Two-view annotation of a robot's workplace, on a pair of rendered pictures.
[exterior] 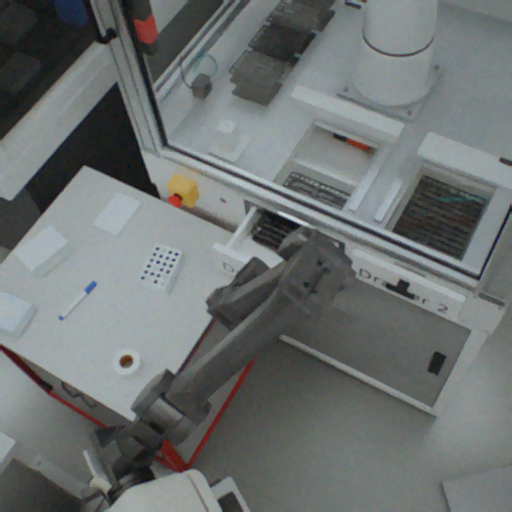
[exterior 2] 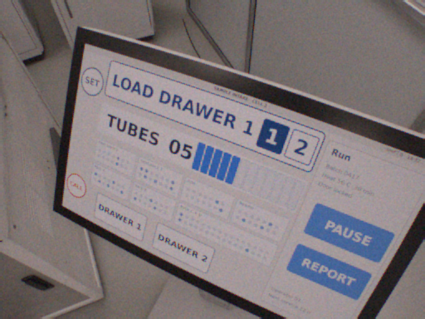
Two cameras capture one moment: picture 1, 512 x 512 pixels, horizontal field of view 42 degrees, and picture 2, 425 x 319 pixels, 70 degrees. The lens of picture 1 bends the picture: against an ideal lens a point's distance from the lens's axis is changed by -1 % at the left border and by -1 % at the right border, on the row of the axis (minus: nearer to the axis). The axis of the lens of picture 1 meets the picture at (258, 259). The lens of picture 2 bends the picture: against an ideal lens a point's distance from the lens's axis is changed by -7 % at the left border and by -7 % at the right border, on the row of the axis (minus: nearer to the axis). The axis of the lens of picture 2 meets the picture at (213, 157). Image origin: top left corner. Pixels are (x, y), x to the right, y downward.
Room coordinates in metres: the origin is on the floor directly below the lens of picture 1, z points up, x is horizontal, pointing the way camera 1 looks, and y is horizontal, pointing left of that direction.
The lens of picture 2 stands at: (0.08, -0.58, 1.46)
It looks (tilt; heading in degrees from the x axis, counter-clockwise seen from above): 57 degrees down; 300
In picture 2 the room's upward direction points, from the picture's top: straight up
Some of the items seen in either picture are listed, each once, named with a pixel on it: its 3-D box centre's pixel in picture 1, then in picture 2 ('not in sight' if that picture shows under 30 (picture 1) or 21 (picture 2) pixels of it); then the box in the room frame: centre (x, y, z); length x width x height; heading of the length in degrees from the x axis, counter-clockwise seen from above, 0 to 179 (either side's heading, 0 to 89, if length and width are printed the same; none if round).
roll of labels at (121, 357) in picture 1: (128, 364); not in sight; (0.65, 0.36, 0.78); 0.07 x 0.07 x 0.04
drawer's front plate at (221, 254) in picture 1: (264, 278); not in sight; (0.79, -0.01, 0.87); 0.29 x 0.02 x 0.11; 53
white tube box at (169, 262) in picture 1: (161, 269); not in sight; (0.91, 0.27, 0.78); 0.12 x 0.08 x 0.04; 153
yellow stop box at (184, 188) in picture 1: (182, 191); not in sight; (1.09, 0.18, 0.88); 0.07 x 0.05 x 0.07; 53
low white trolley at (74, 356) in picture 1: (139, 335); not in sight; (0.91, 0.41, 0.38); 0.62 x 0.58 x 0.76; 53
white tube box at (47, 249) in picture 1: (44, 252); not in sight; (1.02, 0.59, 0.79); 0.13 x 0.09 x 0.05; 128
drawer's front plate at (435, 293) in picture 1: (404, 284); not in sight; (0.72, -0.35, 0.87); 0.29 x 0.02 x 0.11; 53
